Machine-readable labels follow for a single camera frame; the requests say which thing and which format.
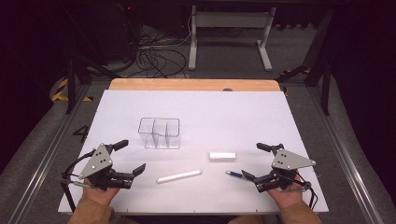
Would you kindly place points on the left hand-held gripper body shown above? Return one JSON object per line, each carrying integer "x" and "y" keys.
{"x": 96, "y": 163}

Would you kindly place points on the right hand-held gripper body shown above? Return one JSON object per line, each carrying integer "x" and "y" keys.
{"x": 288, "y": 161}

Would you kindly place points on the blue pen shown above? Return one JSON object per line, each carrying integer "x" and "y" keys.
{"x": 235, "y": 174}

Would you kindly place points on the white glue stick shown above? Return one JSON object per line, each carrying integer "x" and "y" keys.
{"x": 222, "y": 156}

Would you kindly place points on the clear plastic organizer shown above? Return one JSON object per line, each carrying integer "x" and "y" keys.
{"x": 155, "y": 137}

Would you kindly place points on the white pen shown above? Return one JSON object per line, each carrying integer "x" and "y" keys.
{"x": 179, "y": 176}

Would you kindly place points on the person's left hand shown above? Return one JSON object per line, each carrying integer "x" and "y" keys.
{"x": 102, "y": 196}

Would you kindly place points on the person's right hand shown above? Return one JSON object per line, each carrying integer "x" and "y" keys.
{"x": 285, "y": 199}

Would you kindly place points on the white board sheet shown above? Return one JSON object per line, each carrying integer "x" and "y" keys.
{"x": 218, "y": 124}

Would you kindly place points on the black metal stand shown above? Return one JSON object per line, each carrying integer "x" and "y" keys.
{"x": 71, "y": 87}
{"x": 326, "y": 90}

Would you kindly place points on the yellow black hazard tape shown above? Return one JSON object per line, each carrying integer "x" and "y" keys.
{"x": 59, "y": 97}

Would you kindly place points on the black equipment box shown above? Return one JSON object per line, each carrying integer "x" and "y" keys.
{"x": 118, "y": 31}

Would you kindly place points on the aluminium floor rail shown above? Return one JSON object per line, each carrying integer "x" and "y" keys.
{"x": 46, "y": 158}
{"x": 342, "y": 155}

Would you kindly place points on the white metal stand frame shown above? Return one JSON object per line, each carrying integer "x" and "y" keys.
{"x": 230, "y": 20}

